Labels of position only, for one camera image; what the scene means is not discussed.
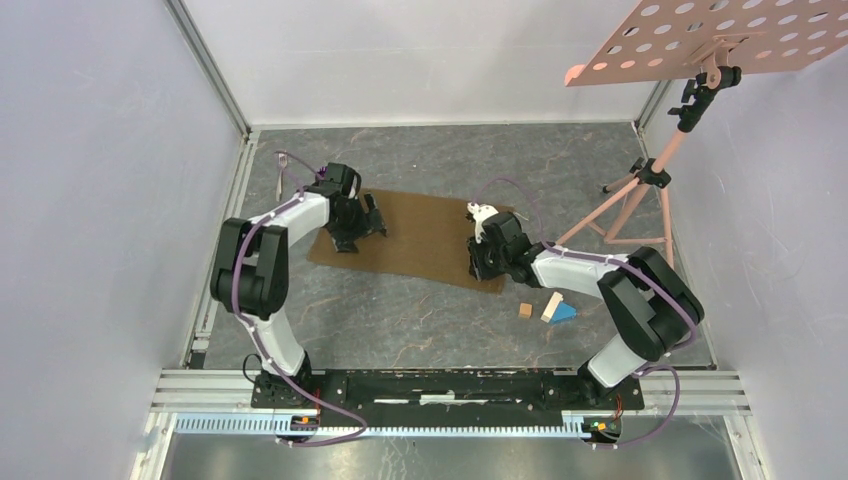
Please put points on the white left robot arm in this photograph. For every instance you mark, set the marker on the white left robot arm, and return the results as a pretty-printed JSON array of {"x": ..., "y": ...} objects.
[{"x": 250, "y": 275}]

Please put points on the blue wooden triangle block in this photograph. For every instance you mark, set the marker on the blue wooden triangle block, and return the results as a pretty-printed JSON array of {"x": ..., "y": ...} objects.
[{"x": 563, "y": 312}]

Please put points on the pink music stand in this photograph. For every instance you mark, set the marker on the pink music stand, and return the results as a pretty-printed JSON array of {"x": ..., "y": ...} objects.
[{"x": 694, "y": 51}]

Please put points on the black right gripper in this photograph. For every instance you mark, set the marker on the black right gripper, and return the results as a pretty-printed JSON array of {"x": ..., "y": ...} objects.
[{"x": 477, "y": 267}]

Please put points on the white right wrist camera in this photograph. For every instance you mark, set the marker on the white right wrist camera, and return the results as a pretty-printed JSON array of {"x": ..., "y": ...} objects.
[{"x": 478, "y": 214}]

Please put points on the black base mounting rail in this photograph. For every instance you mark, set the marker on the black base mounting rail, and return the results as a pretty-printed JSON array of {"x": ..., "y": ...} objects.
[{"x": 465, "y": 398}]

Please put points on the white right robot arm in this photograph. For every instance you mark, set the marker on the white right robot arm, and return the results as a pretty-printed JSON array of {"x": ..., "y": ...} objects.
[{"x": 652, "y": 308}]

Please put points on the small tan wooden cube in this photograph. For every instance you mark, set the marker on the small tan wooden cube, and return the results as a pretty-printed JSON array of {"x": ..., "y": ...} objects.
[{"x": 525, "y": 310}]

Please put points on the brown cloth napkin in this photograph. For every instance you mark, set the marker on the brown cloth napkin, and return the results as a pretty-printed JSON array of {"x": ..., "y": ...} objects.
[{"x": 427, "y": 239}]

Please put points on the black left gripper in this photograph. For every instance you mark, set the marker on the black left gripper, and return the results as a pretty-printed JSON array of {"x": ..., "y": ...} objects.
[{"x": 369, "y": 224}]

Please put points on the cream wooden block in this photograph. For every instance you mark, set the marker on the cream wooden block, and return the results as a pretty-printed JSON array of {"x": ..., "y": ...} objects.
[{"x": 550, "y": 308}]

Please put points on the silver fork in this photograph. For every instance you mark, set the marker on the silver fork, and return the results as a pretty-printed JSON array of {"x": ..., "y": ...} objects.
[{"x": 281, "y": 162}]

